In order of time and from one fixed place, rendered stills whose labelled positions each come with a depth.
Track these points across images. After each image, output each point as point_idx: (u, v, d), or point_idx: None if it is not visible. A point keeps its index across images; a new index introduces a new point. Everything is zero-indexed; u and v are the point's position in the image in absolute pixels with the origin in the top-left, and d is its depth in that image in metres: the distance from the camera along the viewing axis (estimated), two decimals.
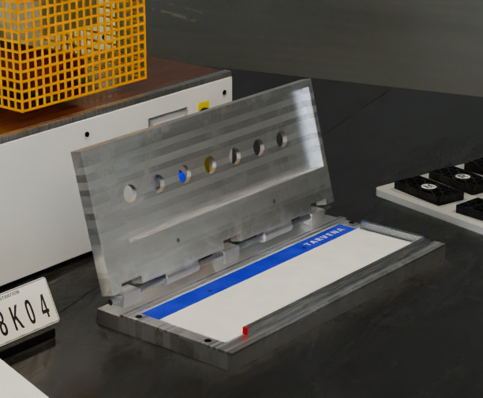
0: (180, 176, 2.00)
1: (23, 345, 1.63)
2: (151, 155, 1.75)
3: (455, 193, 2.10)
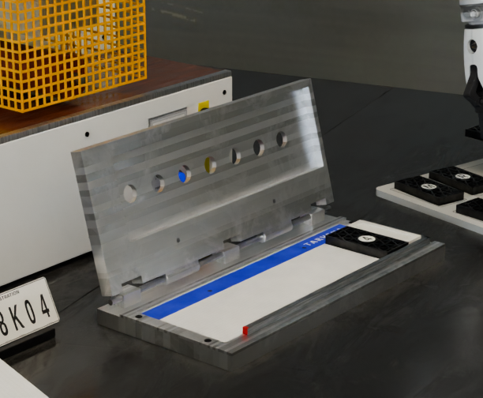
0: (180, 176, 2.00)
1: (23, 345, 1.63)
2: (151, 155, 1.75)
3: (455, 193, 2.10)
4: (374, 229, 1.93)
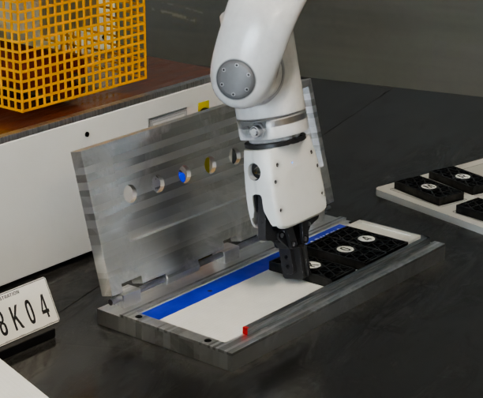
0: (180, 176, 2.00)
1: (23, 345, 1.63)
2: (151, 155, 1.75)
3: (455, 193, 2.10)
4: (374, 229, 1.93)
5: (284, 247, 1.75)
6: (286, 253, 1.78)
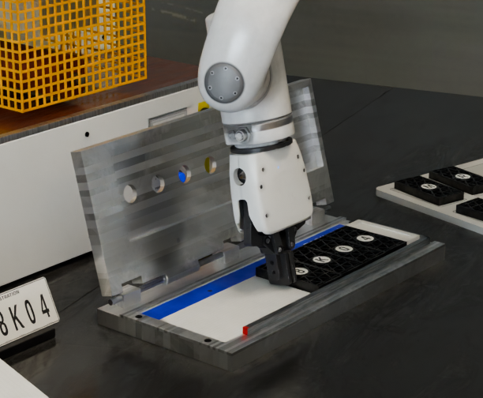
0: (180, 176, 2.00)
1: (23, 345, 1.63)
2: (151, 155, 1.75)
3: (455, 193, 2.10)
4: (372, 229, 1.93)
5: (271, 253, 1.73)
6: (272, 258, 1.76)
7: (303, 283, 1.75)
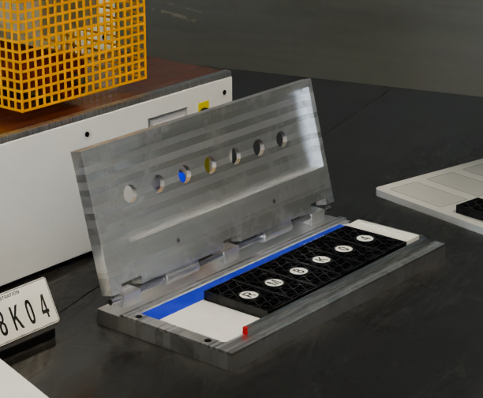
0: (180, 176, 2.00)
1: (23, 345, 1.63)
2: (151, 155, 1.75)
3: (309, 288, 1.73)
4: (372, 229, 1.93)
5: None
6: None
7: None
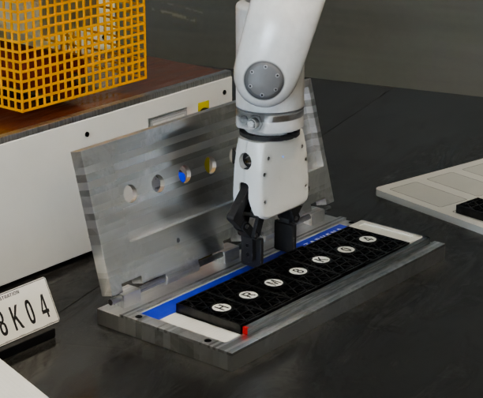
0: (180, 176, 2.00)
1: (23, 345, 1.63)
2: (151, 155, 1.75)
3: (308, 288, 1.73)
4: (376, 230, 1.92)
5: (247, 236, 1.79)
6: (276, 228, 1.86)
7: None
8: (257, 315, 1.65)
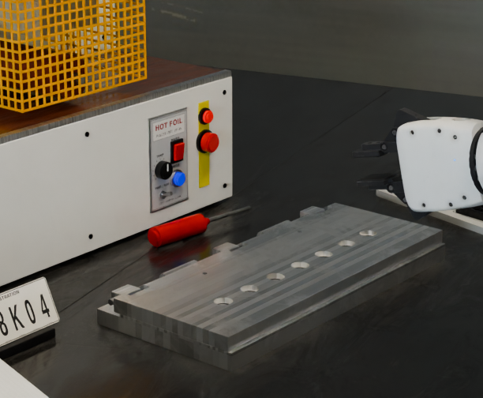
0: (180, 176, 2.00)
1: (23, 345, 1.63)
2: (272, 301, 1.69)
3: None
4: None
5: (386, 140, 1.64)
6: (389, 174, 1.67)
7: None
8: None
